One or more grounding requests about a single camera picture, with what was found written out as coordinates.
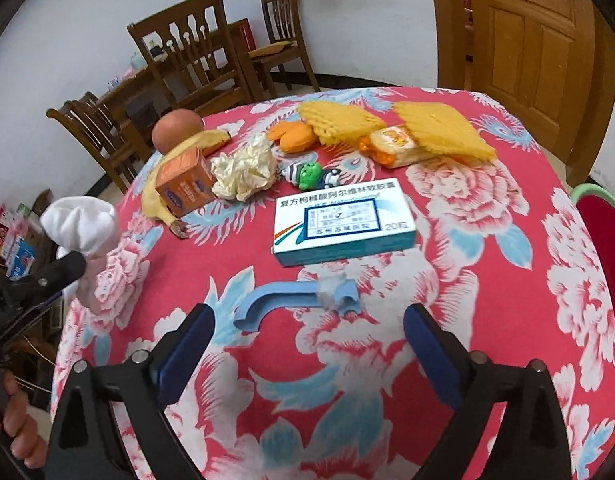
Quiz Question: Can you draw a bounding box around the orange small carton box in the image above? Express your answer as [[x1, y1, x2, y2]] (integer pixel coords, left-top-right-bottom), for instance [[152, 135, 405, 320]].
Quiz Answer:
[[155, 146, 216, 218]]

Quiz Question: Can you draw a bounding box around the white tissue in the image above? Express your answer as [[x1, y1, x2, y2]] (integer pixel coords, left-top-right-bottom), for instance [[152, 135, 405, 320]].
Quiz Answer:
[[211, 136, 277, 202]]

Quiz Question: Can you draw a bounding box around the white medicine box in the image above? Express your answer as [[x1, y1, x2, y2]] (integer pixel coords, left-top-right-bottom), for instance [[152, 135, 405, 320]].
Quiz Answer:
[[272, 178, 416, 266]]

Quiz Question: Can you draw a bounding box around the orange snack packet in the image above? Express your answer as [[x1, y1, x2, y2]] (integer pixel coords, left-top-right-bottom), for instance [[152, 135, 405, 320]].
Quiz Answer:
[[357, 125, 434, 169]]

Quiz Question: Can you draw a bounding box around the person's left hand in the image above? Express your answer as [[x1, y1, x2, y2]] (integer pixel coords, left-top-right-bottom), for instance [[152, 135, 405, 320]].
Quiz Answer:
[[0, 370, 48, 469]]

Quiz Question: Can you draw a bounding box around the clutter of boxes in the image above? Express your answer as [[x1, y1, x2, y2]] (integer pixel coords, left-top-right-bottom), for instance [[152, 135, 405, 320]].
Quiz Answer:
[[0, 188, 56, 281]]

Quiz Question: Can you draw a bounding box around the yellow banana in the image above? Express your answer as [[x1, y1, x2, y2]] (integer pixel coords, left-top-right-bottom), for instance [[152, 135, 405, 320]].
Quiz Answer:
[[141, 129, 231, 240]]

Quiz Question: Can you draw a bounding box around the left wooden chair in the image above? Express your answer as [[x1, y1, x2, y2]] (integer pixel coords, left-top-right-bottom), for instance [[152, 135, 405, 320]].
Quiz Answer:
[[46, 92, 152, 193]]

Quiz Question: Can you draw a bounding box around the wooden chair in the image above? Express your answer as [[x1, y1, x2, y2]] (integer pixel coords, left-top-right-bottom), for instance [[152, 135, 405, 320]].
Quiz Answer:
[[46, 92, 152, 193], [127, 0, 253, 116], [251, 0, 321, 99]]

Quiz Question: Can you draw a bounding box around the wooden dining table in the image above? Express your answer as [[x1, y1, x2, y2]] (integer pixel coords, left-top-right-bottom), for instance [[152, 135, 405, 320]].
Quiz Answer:
[[93, 19, 258, 141]]

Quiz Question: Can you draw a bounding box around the red apple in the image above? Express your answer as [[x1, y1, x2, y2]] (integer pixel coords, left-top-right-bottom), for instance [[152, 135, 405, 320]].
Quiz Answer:
[[151, 108, 204, 155]]

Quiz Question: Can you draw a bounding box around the blue plastic hook piece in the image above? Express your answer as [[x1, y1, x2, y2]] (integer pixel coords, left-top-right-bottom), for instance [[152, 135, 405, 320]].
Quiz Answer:
[[234, 275, 362, 333]]

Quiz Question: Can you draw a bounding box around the near wooden chair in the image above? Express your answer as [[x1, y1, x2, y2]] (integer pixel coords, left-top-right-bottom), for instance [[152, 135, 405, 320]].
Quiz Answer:
[[127, 0, 253, 116]]

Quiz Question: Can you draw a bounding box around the green toy figure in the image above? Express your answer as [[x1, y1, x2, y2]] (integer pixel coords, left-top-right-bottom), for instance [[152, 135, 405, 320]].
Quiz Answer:
[[280, 162, 341, 191]]

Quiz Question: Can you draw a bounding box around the yellow foam net right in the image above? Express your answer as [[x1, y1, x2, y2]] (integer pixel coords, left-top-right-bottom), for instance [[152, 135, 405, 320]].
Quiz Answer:
[[392, 101, 497, 162]]

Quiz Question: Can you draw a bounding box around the yellow foam net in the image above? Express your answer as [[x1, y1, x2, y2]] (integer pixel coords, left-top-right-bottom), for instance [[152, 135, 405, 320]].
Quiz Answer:
[[392, 101, 497, 162], [298, 101, 387, 146]]

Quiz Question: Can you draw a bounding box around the orange candy wrapper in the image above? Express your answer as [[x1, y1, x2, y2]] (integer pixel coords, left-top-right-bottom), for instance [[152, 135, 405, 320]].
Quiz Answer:
[[266, 122, 318, 155]]

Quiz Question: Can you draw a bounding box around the yellow seat cushion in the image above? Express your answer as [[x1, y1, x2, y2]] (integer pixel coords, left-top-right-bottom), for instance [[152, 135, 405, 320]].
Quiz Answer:
[[249, 40, 294, 60]]

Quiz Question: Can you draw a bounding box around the yellow foam net left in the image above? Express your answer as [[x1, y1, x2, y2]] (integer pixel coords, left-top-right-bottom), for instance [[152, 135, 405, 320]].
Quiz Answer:
[[298, 101, 387, 146]]

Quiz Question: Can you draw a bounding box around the far wooden chair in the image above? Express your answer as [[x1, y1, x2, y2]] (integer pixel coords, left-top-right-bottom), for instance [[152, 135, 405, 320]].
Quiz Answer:
[[251, 0, 321, 99]]

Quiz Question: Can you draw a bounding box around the wooden door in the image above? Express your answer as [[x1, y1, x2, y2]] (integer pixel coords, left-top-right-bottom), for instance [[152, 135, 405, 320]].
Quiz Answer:
[[433, 0, 615, 186]]

